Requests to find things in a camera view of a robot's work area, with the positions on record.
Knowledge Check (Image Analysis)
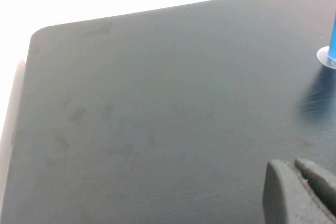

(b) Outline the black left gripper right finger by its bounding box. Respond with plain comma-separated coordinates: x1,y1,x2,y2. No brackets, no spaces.
293,157,336,213

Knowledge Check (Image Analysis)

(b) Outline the blue cone glass clear base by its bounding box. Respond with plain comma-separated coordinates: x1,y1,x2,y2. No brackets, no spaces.
316,8,336,70

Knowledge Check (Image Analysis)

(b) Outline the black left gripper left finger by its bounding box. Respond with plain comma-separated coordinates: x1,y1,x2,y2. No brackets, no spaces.
261,158,336,224

